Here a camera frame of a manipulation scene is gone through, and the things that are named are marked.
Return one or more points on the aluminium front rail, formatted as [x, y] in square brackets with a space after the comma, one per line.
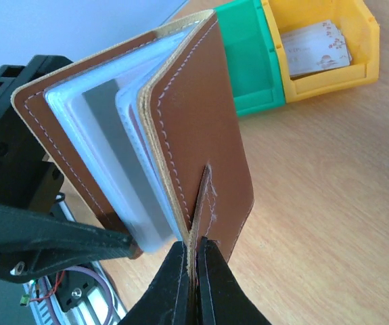
[88, 300]

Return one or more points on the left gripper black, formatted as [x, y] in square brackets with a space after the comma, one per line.
[32, 244]

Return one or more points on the brown leather card holder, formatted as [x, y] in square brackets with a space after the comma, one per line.
[147, 133]

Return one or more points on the cards stack in yellow bin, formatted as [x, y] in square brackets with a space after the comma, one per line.
[315, 48]

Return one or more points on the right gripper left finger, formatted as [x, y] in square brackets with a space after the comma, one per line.
[166, 299]

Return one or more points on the yellow plastic bin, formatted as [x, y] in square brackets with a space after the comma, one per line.
[357, 24]

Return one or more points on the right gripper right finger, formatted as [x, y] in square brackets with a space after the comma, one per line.
[220, 299]

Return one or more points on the green plastic bin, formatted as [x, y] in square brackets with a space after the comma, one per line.
[252, 61]

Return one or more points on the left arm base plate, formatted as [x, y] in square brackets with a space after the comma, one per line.
[63, 285]

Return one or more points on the grey slotted cable duct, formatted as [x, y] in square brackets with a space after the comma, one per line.
[45, 309]

